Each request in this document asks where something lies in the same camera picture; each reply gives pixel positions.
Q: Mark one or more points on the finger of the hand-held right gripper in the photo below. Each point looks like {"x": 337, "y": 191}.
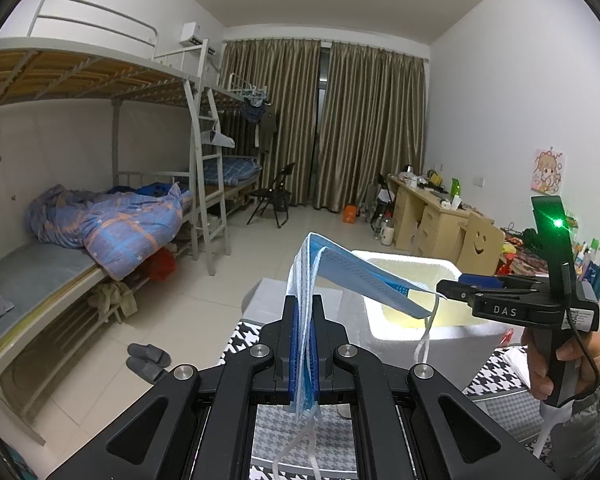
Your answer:
{"x": 455, "y": 291}
{"x": 475, "y": 279}

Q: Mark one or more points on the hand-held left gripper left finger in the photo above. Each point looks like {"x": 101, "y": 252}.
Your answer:
{"x": 291, "y": 360}

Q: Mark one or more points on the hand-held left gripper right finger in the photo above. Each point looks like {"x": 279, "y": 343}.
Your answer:
{"x": 317, "y": 360}

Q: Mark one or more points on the white cloth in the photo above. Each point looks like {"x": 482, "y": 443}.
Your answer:
{"x": 516, "y": 362}

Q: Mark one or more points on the white foam box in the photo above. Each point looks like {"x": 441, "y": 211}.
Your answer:
{"x": 405, "y": 265}

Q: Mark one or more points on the blue face mask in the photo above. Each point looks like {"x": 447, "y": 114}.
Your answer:
{"x": 350, "y": 270}

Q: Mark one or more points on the person's right hand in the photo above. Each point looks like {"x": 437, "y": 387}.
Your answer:
{"x": 534, "y": 370}

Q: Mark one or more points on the wooden smiley chair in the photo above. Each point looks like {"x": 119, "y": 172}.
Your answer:
{"x": 480, "y": 242}

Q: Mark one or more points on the red snack packet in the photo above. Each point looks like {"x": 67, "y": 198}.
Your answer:
{"x": 506, "y": 339}

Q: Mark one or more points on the wooden desk with patterned cover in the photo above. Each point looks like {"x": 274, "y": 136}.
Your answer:
{"x": 520, "y": 260}

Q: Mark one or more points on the wooden desk with drawers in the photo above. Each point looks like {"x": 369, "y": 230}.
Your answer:
{"x": 430, "y": 225}

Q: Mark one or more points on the row of toiletry bottles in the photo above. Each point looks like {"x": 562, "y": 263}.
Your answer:
{"x": 590, "y": 265}

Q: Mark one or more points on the white thermos jug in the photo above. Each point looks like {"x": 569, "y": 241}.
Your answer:
{"x": 386, "y": 234}

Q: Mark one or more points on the orange container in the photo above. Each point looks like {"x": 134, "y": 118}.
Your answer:
{"x": 350, "y": 215}

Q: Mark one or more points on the grey slipper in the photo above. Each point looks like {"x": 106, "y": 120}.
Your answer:
{"x": 150, "y": 354}
{"x": 145, "y": 371}

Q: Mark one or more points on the red bag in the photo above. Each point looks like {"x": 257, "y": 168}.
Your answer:
{"x": 161, "y": 265}

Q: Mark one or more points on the black folding chair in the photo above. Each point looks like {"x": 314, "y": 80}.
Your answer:
{"x": 275, "y": 195}

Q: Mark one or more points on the brown curtain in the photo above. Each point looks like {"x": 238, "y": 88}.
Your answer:
{"x": 375, "y": 130}
{"x": 275, "y": 125}

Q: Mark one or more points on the beige cloth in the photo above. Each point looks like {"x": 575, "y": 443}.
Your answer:
{"x": 112, "y": 300}

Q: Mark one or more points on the blue checked bedsheet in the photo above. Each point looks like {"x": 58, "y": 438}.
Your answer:
{"x": 232, "y": 170}

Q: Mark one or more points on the blue plaid quilt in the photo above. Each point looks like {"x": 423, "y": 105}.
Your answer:
{"x": 115, "y": 225}

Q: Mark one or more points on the dark hanging shirt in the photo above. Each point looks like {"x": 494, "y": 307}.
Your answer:
{"x": 267, "y": 132}

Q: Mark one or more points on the white hanging pouch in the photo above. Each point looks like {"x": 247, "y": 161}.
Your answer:
{"x": 217, "y": 139}

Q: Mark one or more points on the blue hanging garment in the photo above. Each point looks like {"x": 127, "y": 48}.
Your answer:
{"x": 254, "y": 110}

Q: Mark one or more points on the grey mattress pad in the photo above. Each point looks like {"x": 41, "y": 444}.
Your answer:
{"x": 40, "y": 280}

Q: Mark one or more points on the white metal bunk bed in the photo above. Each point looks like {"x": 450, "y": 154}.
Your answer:
{"x": 230, "y": 95}
{"x": 80, "y": 67}

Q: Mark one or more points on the white air conditioner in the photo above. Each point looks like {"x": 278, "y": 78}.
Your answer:
{"x": 196, "y": 37}

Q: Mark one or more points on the pink cartoon wall poster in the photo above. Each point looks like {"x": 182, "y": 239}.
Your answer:
{"x": 547, "y": 171}

